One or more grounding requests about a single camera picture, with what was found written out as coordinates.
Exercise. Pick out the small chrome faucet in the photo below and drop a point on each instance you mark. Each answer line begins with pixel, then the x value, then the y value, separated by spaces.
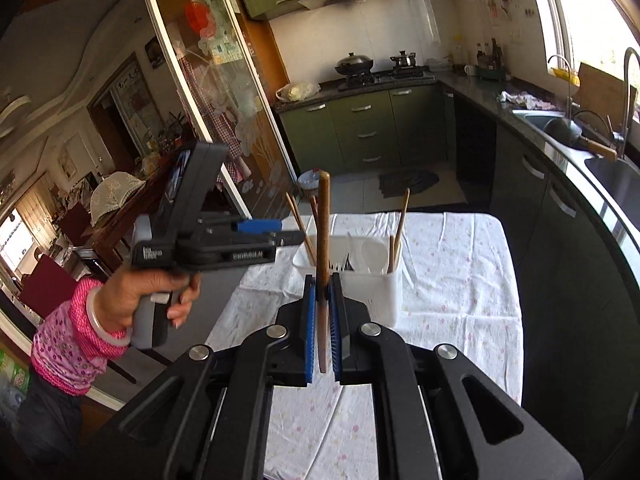
pixel 569 85

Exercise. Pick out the small steel pot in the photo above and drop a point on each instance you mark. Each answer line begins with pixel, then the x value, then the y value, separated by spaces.
pixel 404 60

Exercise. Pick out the clear oil bottle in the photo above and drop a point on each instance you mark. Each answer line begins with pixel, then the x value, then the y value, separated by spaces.
pixel 458 52

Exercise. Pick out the floral glass sliding door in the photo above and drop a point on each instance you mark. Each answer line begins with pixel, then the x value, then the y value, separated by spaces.
pixel 220 85

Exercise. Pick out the dark glass bottle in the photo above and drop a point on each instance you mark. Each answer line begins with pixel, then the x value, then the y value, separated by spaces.
pixel 480 56
pixel 496 55

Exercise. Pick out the dark floor mat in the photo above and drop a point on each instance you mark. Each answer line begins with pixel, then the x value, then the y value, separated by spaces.
pixel 407 182

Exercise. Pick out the wooden cutting board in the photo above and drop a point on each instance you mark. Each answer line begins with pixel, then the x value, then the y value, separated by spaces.
pixel 600 90

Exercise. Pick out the dark wooden dining chair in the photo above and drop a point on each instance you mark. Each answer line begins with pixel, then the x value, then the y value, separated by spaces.
pixel 47 285

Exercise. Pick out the red checked apron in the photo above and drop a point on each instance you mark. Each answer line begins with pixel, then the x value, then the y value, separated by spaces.
pixel 225 125

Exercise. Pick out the person's left forearm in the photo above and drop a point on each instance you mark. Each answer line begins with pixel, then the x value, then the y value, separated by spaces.
pixel 65 340

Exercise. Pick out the dark stone countertop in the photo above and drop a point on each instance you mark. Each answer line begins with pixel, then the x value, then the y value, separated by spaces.
pixel 480 91

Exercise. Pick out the wooden chopstick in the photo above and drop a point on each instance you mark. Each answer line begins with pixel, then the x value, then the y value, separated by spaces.
pixel 391 255
pixel 402 215
pixel 324 240
pixel 297 220
pixel 314 210

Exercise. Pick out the steel kitchen sink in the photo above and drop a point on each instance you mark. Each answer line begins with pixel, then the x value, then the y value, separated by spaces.
pixel 615 180

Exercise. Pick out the white floral tablecloth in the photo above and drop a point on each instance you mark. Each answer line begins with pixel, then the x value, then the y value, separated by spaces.
pixel 450 285

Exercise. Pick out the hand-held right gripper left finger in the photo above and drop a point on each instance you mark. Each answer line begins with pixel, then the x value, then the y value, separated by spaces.
pixel 310 330

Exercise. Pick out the pale jade bangle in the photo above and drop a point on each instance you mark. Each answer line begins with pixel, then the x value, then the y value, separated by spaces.
pixel 95 320

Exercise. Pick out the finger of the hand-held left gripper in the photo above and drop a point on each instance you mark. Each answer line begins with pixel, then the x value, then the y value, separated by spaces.
pixel 290 238
pixel 257 225

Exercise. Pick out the white plastic bag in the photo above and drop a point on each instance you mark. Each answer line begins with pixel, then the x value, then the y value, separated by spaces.
pixel 297 91

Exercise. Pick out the person's dark trousers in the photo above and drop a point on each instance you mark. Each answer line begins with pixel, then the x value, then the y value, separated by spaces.
pixel 47 420

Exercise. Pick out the green base cabinets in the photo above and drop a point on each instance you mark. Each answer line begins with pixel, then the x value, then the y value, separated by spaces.
pixel 370 130

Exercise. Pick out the framed wall picture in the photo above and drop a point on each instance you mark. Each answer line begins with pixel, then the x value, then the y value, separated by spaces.
pixel 155 52

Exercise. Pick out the white plastic utensil holder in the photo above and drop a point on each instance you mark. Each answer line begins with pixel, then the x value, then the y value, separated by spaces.
pixel 380 300

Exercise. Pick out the yellow plastic tray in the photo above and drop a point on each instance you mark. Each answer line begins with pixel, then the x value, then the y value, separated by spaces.
pixel 565 76

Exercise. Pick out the black gas stove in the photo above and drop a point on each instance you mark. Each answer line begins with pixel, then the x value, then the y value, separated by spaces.
pixel 385 80

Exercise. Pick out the small trash bin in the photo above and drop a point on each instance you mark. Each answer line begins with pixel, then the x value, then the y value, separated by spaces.
pixel 307 180

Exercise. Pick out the person's left hand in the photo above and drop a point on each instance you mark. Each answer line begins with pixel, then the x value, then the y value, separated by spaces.
pixel 125 295

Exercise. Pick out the potted plants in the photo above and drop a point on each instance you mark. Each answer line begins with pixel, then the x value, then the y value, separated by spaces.
pixel 170 132

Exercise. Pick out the green condiment tray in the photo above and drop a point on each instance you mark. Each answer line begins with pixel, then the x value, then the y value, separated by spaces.
pixel 492 74

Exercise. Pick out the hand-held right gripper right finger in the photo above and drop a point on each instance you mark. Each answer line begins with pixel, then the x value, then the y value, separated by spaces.
pixel 336 330

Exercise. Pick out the wall hanging decoration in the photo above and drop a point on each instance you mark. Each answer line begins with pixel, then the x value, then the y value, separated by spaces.
pixel 500 0

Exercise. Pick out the kitchen window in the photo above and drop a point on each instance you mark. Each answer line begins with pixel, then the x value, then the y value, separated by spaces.
pixel 590 5

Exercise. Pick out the black wok with lid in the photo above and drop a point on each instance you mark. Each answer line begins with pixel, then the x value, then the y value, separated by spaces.
pixel 354 64

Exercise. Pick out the white lace cover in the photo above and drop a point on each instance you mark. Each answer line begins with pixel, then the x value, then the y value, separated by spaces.
pixel 117 195

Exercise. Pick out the white plastic spoon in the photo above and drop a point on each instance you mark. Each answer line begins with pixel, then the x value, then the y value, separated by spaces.
pixel 374 256

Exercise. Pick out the tall chrome faucet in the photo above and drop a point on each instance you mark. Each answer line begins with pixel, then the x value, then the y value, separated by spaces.
pixel 627 85

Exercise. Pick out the crumpled dish cloth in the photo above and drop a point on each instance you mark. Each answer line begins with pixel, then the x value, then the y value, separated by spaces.
pixel 525 100

